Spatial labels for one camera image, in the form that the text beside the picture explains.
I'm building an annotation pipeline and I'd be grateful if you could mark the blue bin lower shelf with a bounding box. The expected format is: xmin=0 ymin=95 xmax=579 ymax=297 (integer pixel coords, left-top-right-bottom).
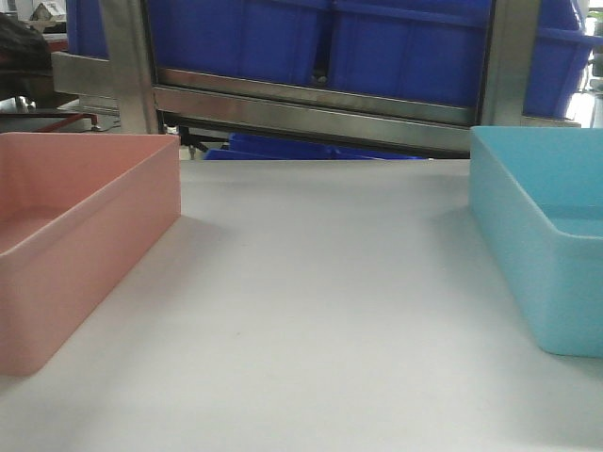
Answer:
xmin=204 ymin=133 xmax=425 ymax=161

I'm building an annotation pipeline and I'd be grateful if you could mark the blue bin upper middle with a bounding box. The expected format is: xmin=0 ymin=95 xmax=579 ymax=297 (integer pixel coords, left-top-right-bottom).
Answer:
xmin=327 ymin=1 xmax=491 ymax=107

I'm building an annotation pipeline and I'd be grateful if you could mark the cardboard box far background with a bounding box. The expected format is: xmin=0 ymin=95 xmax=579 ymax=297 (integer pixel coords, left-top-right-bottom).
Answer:
xmin=30 ymin=1 xmax=67 ymax=23

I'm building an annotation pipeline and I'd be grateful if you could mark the dark bag at left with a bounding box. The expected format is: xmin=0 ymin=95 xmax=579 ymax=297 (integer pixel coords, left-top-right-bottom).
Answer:
xmin=1 ymin=13 xmax=52 ymax=101

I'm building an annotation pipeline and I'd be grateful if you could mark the blue bin upper left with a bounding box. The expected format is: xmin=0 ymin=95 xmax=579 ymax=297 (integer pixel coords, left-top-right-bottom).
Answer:
xmin=147 ymin=1 xmax=331 ymax=86

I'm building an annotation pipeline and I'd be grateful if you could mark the blue bin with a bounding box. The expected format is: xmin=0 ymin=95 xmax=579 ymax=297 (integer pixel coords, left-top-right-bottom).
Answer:
xmin=147 ymin=1 xmax=331 ymax=86
xmin=523 ymin=1 xmax=602 ymax=120
xmin=327 ymin=1 xmax=491 ymax=107
xmin=66 ymin=0 xmax=108 ymax=59

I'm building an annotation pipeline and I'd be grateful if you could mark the pink plastic box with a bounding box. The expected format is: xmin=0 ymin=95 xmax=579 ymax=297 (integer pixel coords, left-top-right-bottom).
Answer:
xmin=1 ymin=133 xmax=181 ymax=376

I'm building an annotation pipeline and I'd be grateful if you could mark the stainless steel shelf rack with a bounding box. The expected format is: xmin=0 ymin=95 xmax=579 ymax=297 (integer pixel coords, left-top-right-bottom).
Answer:
xmin=52 ymin=1 xmax=558 ymax=158

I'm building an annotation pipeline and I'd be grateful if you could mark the red framed black cart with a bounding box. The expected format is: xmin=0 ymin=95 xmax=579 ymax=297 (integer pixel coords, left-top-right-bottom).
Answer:
xmin=1 ymin=110 xmax=101 ymax=133

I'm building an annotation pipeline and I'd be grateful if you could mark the blue bin far left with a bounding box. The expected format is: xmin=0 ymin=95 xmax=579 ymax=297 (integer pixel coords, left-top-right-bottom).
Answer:
xmin=66 ymin=0 xmax=108 ymax=59

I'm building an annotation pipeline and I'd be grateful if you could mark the blue bin upper right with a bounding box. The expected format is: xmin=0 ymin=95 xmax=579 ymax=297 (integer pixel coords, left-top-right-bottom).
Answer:
xmin=523 ymin=1 xmax=602 ymax=120

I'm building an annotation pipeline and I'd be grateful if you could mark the light blue plastic box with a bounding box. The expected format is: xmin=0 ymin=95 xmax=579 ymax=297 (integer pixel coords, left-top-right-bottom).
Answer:
xmin=468 ymin=126 xmax=602 ymax=358

